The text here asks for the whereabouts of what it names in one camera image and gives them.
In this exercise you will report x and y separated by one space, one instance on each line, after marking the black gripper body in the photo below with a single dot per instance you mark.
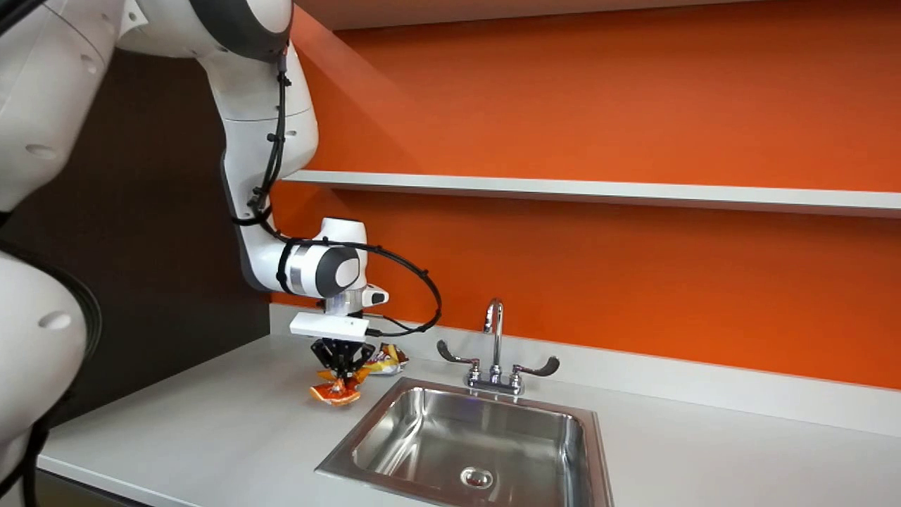
343 354

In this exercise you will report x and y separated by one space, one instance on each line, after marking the yellow orange snack package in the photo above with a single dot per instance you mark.
388 361

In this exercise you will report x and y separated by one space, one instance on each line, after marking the stainless steel sink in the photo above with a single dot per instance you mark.
422 434

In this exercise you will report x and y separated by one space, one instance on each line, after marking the sink drain strainer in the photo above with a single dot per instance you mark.
478 477

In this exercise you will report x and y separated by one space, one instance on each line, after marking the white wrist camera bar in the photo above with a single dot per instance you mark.
340 329

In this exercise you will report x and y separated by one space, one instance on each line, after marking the chrome faucet with handles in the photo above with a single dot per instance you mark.
495 375

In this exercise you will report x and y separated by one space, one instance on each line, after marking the white wall shelf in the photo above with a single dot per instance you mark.
624 192

